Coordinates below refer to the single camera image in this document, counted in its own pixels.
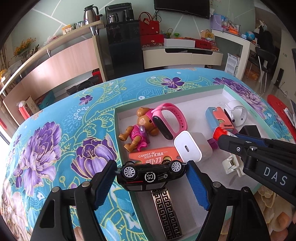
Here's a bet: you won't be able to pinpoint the black chair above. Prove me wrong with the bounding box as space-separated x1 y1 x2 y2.
251 28 281 93

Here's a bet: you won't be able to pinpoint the red paper bag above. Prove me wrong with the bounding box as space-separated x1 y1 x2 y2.
18 101 31 120

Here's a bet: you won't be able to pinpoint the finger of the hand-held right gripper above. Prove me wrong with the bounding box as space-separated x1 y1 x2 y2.
236 134 271 147
218 135 255 163

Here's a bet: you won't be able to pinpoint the white printed paper board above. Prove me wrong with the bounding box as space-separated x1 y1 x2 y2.
224 53 240 77

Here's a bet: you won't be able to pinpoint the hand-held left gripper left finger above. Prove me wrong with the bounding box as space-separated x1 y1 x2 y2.
30 159 118 241

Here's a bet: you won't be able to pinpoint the red plastic stool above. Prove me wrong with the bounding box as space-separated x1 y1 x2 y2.
267 94 296 130

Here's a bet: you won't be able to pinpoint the white shallow tray box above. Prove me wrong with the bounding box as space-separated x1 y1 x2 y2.
114 84 279 234

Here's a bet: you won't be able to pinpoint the black floor equipment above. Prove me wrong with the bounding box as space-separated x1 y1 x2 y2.
67 76 102 95

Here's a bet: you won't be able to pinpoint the steel thermos jug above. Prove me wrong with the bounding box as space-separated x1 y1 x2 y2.
83 5 99 26

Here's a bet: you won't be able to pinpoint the patterned metal bar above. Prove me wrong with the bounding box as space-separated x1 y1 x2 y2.
151 188 184 240

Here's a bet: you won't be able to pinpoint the red patterned boxes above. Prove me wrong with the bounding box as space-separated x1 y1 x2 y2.
195 38 219 49

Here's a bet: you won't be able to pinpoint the purple tube with label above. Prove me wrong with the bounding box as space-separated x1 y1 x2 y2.
207 138 219 150

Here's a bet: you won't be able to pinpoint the floral printed blanket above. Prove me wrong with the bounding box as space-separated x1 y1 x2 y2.
0 67 296 241

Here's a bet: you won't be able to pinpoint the blue storage crate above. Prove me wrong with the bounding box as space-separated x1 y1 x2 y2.
37 90 56 109

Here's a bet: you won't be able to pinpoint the red gift box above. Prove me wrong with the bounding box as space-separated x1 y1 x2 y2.
140 34 164 48

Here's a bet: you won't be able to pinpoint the brown cardboard box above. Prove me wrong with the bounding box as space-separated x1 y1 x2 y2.
24 95 38 115

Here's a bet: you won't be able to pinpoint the black tea bar machine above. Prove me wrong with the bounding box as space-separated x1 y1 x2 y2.
105 3 144 80

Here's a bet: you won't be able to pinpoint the black charger plug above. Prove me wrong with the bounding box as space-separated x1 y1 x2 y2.
239 125 260 137

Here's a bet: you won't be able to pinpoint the black toy car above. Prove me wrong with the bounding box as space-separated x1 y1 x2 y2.
116 160 188 192

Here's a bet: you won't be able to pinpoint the orange blue toy knife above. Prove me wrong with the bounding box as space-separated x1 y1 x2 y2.
128 146 183 165
205 107 235 131

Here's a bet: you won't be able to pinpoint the orange flower arrangement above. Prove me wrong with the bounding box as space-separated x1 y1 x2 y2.
13 38 38 58

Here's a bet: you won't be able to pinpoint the pink smartwatch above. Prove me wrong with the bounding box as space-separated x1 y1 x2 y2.
151 103 188 140

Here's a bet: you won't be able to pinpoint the brown pink dog figure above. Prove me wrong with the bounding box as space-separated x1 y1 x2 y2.
119 107 159 152

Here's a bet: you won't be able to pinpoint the white smartwatch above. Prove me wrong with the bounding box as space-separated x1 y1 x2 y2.
223 100 248 127

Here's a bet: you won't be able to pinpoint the white flat box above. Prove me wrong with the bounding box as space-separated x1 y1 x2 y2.
164 38 196 48

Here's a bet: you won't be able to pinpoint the white desk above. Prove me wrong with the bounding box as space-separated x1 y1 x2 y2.
211 29 262 80

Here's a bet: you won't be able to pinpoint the black flat television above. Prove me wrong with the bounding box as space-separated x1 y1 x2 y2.
154 0 210 19

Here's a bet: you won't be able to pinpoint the red handbag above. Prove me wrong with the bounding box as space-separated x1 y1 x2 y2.
139 12 160 36

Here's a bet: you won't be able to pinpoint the blue desk calendar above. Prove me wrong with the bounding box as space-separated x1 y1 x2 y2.
210 14 228 30

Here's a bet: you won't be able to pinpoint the white plastic clip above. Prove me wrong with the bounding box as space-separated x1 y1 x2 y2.
222 155 245 178

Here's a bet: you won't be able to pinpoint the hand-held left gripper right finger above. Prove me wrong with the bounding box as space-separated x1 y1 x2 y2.
186 160 271 241

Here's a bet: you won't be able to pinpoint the white television stand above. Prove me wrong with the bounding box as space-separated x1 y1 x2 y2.
142 45 224 70

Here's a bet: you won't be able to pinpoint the white charger plug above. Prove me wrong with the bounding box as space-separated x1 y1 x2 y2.
173 130 213 163

